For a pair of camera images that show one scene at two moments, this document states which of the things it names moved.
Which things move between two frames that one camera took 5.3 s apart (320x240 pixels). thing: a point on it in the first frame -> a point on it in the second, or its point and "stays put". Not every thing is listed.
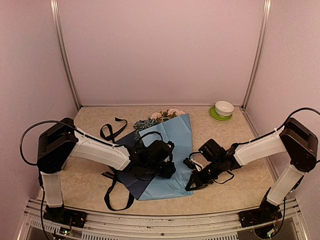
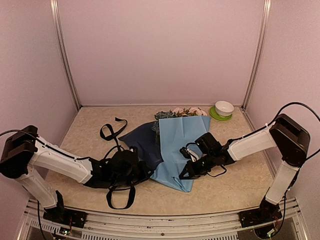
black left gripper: (169, 173) -> (144, 168)
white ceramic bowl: (224, 108) stays put
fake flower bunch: (155, 118) -> (175, 112)
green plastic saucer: (212, 112) stays put
